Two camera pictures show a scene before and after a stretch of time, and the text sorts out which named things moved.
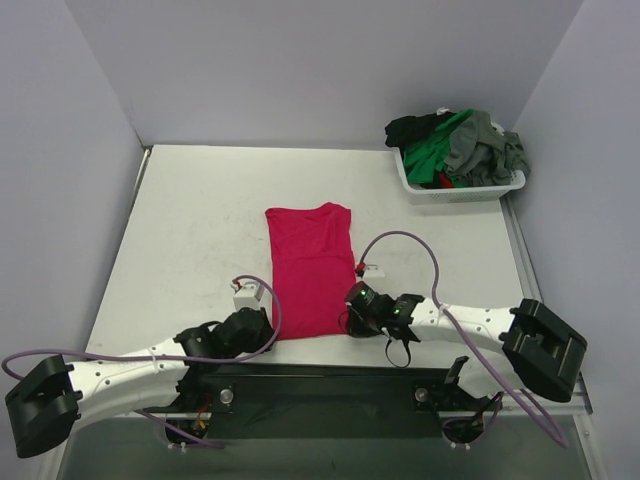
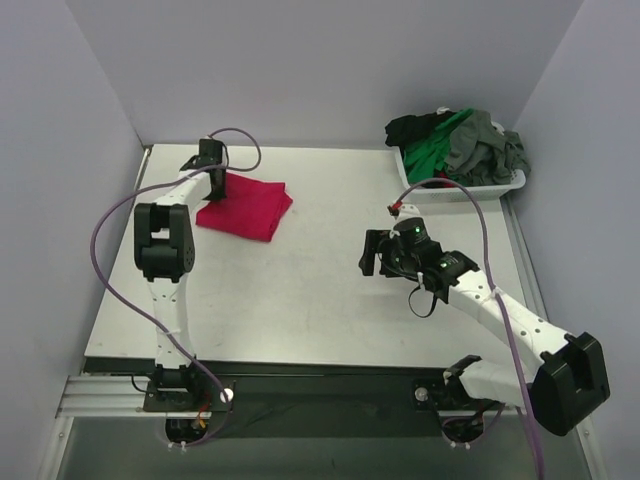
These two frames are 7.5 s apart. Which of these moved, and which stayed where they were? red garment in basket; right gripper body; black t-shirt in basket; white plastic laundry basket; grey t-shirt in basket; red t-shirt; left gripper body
Moved: left gripper body; red t-shirt; right gripper body
Stayed: grey t-shirt in basket; black t-shirt in basket; red garment in basket; white plastic laundry basket
